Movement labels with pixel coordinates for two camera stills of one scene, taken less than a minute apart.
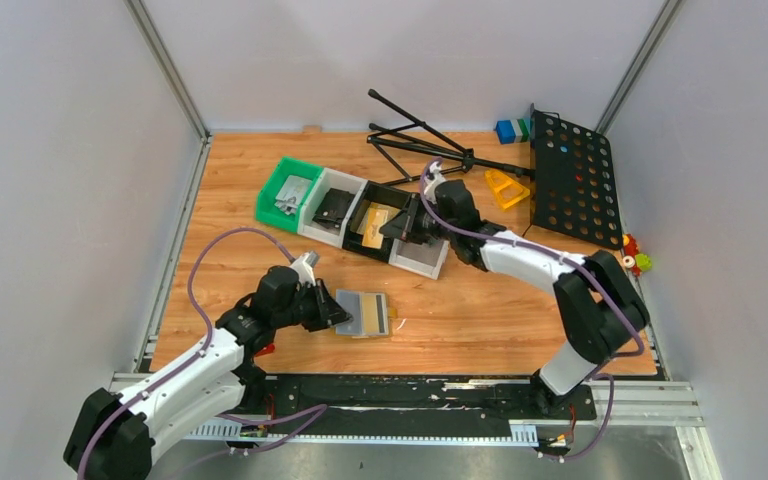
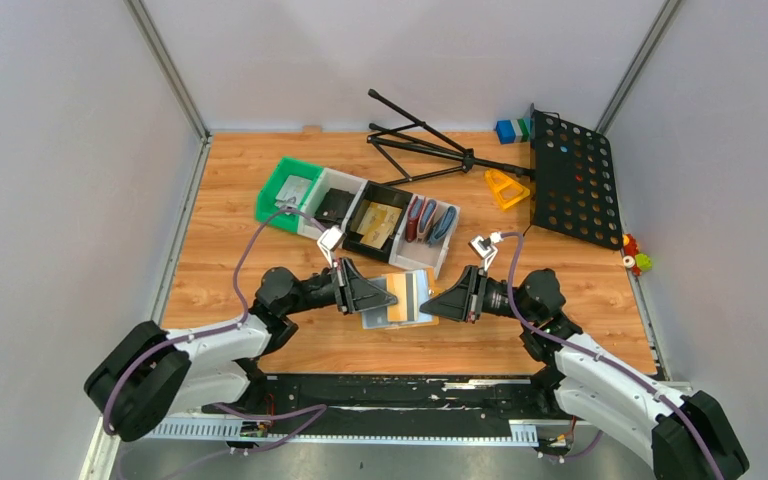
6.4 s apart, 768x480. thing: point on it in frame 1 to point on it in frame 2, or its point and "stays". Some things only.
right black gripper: [417, 221] to [477, 294]
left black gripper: [321, 302] to [343, 286]
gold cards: [371, 223] stays
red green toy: [637, 262] stays
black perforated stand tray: [573, 181] stays
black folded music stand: [415, 163] stays
